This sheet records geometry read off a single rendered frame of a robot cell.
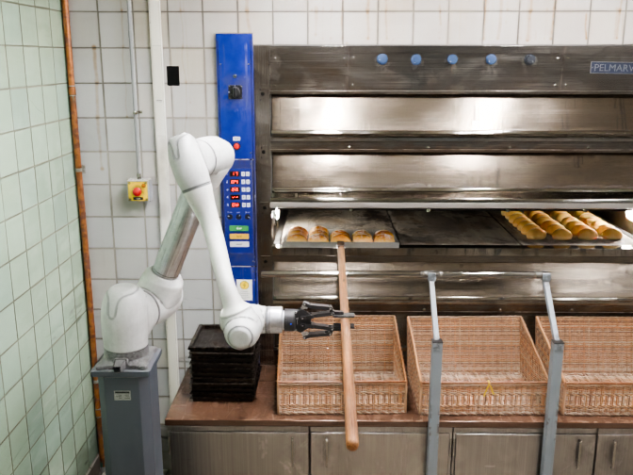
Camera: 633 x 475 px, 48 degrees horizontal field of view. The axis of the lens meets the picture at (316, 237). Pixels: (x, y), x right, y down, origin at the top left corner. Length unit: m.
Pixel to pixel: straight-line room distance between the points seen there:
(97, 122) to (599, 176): 2.30
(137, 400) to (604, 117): 2.32
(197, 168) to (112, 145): 1.13
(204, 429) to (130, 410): 0.57
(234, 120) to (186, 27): 0.45
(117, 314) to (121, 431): 0.43
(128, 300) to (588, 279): 2.15
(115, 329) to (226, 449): 0.88
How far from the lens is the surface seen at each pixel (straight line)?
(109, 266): 3.56
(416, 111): 3.31
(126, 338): 2.58
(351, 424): 1.76
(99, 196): 3.49
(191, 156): 2.35
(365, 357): 3.48
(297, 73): 3.28
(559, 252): 3.56
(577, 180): 3.50
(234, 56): 3.26
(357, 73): 3.28
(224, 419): 3.12
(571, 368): 3.67
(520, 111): 3.40
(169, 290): 2.68
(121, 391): 2.65
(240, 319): 2.21
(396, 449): 3.17
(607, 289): 3.68
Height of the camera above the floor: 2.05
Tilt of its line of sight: 14 degrees down
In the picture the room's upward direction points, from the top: straight up
